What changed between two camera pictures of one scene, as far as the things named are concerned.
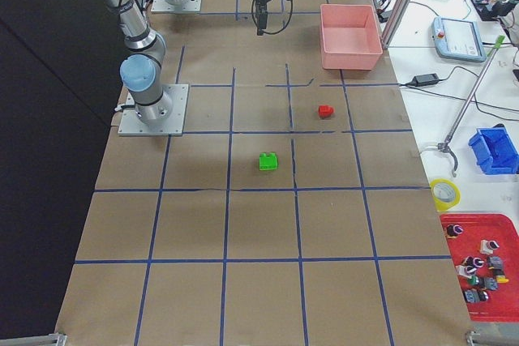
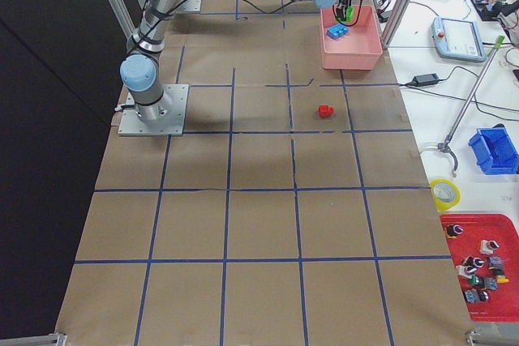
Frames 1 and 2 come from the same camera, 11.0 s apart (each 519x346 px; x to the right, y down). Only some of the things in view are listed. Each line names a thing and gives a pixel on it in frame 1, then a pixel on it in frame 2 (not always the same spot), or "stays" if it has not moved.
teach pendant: x=459 y=39 stays
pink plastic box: x=350 y=36 stays
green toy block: x=268 y=162 → x=349 y=14
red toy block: x=325 y=112 stays
